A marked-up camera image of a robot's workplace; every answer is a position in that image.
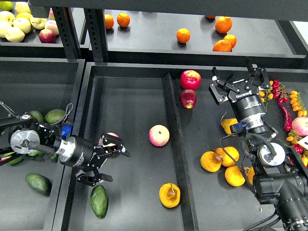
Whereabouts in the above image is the orange cherry tomato vine left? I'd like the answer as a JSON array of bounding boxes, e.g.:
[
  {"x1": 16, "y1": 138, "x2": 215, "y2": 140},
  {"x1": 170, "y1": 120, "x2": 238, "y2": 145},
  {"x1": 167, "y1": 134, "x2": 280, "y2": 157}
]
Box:
[{"x1": 258, "y1": 80, "x2": 273, "y2": 108}]

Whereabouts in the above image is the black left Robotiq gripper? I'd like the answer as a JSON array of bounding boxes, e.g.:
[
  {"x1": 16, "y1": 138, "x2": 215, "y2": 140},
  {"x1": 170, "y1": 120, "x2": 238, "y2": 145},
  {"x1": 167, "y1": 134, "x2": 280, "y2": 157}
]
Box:
[{"x1": 59, "y1": 132, "x2": 130, "y2": 186}]

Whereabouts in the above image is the pink apple right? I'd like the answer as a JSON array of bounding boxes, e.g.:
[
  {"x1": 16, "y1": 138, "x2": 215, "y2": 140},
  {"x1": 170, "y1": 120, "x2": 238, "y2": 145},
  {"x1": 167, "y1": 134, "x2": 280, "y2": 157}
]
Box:
[{"x1": 148, "y1": 125, "x2": 170, "y2": 147}]

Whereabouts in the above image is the lone yellow pear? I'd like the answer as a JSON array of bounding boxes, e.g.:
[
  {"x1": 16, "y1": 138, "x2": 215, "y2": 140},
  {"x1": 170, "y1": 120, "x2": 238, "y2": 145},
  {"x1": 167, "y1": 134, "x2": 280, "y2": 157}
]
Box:
[{"x1": 220, "y1": 112, "x2": 238, "y2": 135}]

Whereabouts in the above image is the orange cherry tomato vine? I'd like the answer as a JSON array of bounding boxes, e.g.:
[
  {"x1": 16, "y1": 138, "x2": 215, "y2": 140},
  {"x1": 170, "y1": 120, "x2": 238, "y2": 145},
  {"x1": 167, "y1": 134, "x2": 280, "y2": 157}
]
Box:
[
  {"x1": 289, "y1": 90, "x2": 308, "y2": 117},
  {"x1": 258, "y1": 80, "x2": 273, "y2": 108}
]

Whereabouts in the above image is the avocado top left of pile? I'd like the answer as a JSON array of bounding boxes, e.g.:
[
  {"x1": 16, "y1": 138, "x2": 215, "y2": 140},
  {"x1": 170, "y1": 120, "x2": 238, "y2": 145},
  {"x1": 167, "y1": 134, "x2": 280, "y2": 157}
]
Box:
[{"x1": 29, "y1": 110, "x2": 44, "y2": 122}]

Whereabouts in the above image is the black tray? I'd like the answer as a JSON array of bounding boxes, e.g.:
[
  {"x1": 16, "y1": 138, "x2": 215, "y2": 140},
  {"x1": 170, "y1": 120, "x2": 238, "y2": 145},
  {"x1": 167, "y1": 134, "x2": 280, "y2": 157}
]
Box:
[
  {"x1": 51, "y1": 62, "x2": 308, "y2": 231},
  {"x1": 0, "y1": 58, "x2": 85, "y2": 231}
]

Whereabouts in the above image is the orange on shelf centre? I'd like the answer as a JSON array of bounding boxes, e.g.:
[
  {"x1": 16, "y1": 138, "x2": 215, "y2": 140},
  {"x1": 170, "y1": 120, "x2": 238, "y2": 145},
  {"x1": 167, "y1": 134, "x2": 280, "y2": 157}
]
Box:
[{"x1": 176, "y1": 28, "x2": 191, "y2": 43}]

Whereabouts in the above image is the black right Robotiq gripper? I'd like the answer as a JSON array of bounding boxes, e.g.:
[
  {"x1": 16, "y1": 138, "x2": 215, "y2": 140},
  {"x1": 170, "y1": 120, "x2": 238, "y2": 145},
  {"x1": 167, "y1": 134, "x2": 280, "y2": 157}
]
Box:
[{"x1": 209, "y1": 57, "x2": 271, "y2": 134}]

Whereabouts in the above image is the avocado top right of pile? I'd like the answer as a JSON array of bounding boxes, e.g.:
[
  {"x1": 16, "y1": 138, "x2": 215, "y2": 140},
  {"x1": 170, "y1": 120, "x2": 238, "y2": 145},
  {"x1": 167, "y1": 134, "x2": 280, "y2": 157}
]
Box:
[{"x1": 45, "y1": 109, "x2": 65, "y2": 124}]

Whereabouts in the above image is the orange on shelf front right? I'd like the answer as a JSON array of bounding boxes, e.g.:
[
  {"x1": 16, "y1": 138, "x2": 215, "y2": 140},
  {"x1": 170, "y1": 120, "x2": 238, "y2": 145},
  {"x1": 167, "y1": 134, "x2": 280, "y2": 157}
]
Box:
[{"x1": 212, "y1": 39, "x2": 232, "y2": 52}]

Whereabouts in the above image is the black tray divider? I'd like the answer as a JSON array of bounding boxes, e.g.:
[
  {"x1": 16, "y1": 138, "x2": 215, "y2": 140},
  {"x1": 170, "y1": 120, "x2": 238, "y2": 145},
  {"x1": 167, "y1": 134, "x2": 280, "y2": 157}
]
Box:
[{"x1": 162, "y1": 73, "x2": 199, "y2": 231}]

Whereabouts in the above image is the bright red apple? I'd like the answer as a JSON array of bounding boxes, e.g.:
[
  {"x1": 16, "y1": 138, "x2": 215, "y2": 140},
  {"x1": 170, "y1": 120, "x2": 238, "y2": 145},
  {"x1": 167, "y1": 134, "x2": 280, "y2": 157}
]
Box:
[{"x1": 180, "y1": 70, "x2": 201, "y2": 90}]

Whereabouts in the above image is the red apple on shelf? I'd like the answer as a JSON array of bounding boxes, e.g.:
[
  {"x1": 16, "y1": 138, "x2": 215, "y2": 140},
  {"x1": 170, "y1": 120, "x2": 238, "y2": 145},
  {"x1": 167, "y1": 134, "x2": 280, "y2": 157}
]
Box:
[{"x1": 39, "y1": 29, "x2": 56, "y2": 44}]

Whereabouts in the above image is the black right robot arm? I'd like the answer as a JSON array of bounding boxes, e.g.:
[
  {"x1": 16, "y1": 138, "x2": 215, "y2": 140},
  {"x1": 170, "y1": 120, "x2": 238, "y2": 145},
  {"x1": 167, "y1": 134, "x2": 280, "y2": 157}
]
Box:
[{"x1": 209, "y1": 59, "x2": 308, "y2": 231}]

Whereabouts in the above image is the large orange on shelf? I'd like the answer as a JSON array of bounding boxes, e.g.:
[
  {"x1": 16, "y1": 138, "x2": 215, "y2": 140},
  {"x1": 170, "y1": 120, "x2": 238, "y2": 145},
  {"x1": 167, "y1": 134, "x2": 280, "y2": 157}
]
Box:
[{"x1": 215, "y1": 16, "x2": 232, "y2": 34}]

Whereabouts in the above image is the dark red apple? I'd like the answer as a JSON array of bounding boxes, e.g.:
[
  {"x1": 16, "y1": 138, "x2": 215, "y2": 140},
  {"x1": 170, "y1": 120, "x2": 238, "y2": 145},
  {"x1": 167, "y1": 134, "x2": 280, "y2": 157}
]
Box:
[{"x1": 179, "y1": 89, "x2": 197, "y2": 109}]

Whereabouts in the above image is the pink apple left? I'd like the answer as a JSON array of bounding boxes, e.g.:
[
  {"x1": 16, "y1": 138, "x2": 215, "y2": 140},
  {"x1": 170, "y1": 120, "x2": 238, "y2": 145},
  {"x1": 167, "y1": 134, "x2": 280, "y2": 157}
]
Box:
[{"x1": 98, "y1": 132, "x2": 119, "y2": 146}]

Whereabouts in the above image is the lone avocado bottom left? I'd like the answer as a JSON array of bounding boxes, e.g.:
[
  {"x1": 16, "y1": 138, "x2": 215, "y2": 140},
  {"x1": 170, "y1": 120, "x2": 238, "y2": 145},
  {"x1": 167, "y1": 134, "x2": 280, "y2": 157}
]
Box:
[{"x1": 25, "y1": 173, "x2": 52, "y2": 195}]

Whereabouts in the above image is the red chili pepper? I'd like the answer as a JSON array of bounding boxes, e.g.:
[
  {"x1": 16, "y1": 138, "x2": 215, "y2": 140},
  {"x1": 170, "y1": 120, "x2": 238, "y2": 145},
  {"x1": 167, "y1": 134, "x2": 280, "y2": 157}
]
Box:
[{"x1": 278, "y1": 98, "x2": 292, "y2": 131}]

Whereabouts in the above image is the orange on shelf far left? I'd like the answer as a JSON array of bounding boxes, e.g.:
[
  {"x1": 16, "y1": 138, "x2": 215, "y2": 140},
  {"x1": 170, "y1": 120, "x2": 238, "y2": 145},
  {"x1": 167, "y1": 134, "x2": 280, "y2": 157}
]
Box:
[{"x1": 104, "y1": 14, "x2": 114, "y2": 30}]

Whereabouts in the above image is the black left tray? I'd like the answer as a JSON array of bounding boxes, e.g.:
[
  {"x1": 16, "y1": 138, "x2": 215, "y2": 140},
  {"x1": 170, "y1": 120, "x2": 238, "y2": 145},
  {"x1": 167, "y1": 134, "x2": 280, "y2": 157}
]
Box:
[{"x1": 0, "y1": 58, "x2": 85, "y2": 231}]

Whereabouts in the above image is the orange cherry tomato vine right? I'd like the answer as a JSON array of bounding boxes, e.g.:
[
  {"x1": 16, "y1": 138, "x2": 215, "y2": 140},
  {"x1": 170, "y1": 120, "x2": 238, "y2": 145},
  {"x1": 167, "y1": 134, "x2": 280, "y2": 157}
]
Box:
[{"x1": 289, "y1": 90, "x2": 308, "y2": 117}]

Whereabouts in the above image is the yellow apple on shelf front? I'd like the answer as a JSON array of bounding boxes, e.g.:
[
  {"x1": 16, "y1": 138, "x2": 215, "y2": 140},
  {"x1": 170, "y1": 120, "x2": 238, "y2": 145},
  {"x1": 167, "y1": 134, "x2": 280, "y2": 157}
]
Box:
[{"x1": 5, "y1": 27, "x2": 25, "y2": 42}]

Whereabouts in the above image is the pink apple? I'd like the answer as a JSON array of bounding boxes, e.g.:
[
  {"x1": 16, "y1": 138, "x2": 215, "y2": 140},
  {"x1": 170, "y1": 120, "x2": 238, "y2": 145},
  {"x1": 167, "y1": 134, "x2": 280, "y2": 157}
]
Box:
[
  {"x1": 98, "y1": 132, "x2": 119, "y2": 146},
  {"x1": 148, "y1": 125, "x2": 170, "y2": 147}
]

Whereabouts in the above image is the black middle tray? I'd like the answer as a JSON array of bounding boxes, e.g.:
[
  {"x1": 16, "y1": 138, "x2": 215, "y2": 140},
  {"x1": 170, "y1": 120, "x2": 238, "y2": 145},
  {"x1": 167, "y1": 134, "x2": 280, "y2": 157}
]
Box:
[{"x1": 51, "y1": 62, "x2": 308, "y2": 231}]

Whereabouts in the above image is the avocado of pile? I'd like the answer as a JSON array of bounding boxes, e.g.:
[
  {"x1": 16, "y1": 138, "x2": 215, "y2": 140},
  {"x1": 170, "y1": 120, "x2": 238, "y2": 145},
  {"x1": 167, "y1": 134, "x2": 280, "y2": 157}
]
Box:
[
  {"x1": 45, "y1": 109, "x2": 65, "y2": 124},
  {"x1": 29, "y1": 110, "x2": 44, "y2": 122}
]

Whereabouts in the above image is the pink peach right edge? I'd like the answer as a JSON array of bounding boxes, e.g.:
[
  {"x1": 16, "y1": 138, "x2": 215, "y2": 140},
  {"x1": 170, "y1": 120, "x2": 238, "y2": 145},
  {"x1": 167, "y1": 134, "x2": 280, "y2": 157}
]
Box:
[{"x1": 292, "y1": 116, "x2": 308, "y2": 137}]

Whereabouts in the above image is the green avocado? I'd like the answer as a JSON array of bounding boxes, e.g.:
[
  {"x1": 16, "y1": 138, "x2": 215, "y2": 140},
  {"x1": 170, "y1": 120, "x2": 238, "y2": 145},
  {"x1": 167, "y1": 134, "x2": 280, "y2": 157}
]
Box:
[{"x1": 90, "y1": 185, "x2": 108, "y2": 218}]

